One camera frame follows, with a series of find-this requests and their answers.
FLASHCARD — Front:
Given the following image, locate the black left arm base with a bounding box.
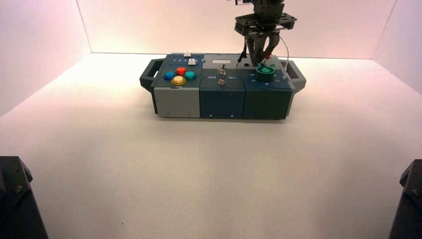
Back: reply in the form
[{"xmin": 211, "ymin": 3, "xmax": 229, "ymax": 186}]
[{"xmin": 0, "ymin": 156, "xmax": 50, "ymax": 239}]

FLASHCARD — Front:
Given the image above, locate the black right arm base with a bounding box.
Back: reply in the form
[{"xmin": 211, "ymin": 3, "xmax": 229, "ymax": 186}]
[{"xmin": 388, "ymin": 159, "xmax": 422, "ymax": 239}]

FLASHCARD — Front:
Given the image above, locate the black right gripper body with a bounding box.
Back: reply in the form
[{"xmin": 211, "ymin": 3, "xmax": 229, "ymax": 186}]
[{"xmin": 234, "ymin": 12, "xmax": 298, "ymax": 36}]

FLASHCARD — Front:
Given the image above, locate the blue grey control box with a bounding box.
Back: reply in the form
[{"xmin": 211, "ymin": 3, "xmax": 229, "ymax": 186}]
[{"xmin": 139, "ymin": 51, "xmax": 307, "ymax": 120}]

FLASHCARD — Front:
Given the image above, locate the black jumper wire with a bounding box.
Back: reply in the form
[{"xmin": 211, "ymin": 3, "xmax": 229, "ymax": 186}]
[{"xmin": 235, "ymin": 34, "xmax": 249, "ymax": 65}]

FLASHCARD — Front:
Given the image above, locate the green rotary knob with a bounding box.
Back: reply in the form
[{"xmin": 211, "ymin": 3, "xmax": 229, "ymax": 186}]
[{"xmin": 255, "ymin": 63, "xmax": 276, "ymax": 84}]

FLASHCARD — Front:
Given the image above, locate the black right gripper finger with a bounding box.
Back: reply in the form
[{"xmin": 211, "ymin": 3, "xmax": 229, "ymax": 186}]
[
  {"xmin": 261, "ymin": 32, "xmax": 281, "ymax": 63},
  {"xmin": 247, "ymin": 34, "xmax": 265, "ymax": 66}
]

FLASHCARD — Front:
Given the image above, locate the white jumper wire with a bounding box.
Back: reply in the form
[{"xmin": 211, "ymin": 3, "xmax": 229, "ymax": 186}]
[{"xmin": 279, "ymin": 35, "xmax": 291, "ymax": 80}]

